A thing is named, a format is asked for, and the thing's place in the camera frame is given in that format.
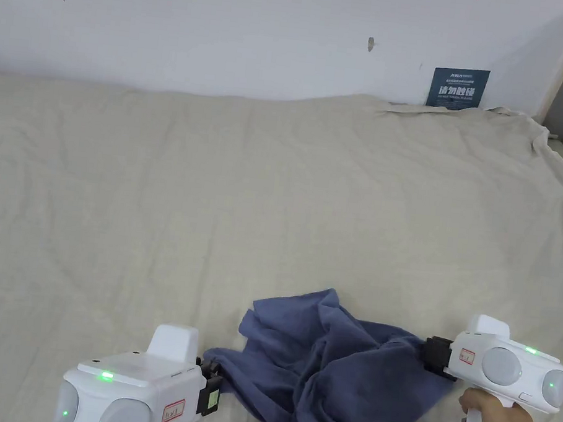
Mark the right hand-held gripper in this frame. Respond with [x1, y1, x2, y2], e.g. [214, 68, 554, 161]
[416, 309, 563, 422]

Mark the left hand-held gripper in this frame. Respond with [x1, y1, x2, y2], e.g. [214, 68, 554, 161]
[53, 314, 229, 422]

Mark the dark blue shirt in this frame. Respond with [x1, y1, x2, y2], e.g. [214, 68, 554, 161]
[196, 276, 464, 422]

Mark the bed with beige sheet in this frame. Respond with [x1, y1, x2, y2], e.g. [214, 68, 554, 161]
[0, 58, 563, 422]

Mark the dark blue sign card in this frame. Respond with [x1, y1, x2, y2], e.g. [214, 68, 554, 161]
[425, 64, 492, 113]

